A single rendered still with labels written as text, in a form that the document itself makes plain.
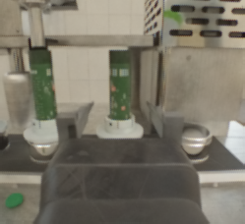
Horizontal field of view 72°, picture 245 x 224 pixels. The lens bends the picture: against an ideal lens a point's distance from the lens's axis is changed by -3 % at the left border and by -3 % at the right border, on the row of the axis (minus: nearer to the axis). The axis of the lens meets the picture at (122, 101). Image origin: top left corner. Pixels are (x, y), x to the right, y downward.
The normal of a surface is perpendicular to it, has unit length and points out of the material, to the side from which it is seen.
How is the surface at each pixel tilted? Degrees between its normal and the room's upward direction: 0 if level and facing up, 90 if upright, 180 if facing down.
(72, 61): 90
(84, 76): 90
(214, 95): 90
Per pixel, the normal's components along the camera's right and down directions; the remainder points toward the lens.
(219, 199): 0.00, -0.96
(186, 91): 0.02, 0.29
